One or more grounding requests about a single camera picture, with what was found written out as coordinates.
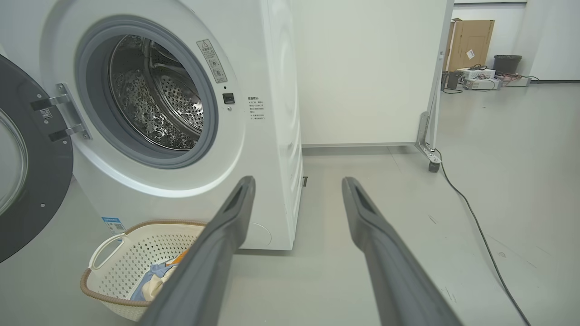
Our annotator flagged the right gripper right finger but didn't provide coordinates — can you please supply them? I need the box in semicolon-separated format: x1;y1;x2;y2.
342;177;463;326

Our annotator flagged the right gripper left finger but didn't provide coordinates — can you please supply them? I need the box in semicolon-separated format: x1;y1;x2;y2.
138;176;256;326

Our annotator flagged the blue cream orange garment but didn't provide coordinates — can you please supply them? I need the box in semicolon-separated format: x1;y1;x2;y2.
136;251;189;302

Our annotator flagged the round black glass washer door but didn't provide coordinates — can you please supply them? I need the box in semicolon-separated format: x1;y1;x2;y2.
0;54;91;264

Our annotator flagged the cream perforated laundry basket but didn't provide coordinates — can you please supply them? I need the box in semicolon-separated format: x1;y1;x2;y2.
80;220;207;322

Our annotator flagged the white front-load washing machine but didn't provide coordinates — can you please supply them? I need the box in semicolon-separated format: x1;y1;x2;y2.
0;0;304;251

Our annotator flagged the blue energy label sticker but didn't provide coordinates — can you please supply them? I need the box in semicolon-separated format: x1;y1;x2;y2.
101;216;126;235

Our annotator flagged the metal caster leg with wheel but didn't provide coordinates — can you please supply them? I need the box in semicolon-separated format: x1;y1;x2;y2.
416;111;443;173

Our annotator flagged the grey warning sticker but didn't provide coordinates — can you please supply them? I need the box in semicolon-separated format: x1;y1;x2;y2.
197;39;228;84

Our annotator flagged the white partition panel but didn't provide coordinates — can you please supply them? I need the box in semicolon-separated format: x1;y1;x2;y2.
290;0;454;148

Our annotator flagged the white electronic device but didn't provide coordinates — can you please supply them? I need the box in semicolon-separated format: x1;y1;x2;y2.
463;78;503;91

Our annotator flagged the white perforated crate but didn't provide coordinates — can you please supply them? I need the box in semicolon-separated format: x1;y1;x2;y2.
457;67;496;80

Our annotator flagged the black waste bin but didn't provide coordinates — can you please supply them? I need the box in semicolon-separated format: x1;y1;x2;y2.
493;55;522;76

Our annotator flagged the brown cardboard box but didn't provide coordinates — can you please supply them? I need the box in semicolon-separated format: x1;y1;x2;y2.
445;18;495;72

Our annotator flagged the long black floor cable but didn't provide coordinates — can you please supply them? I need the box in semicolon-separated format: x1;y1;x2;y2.
435;149;532;326

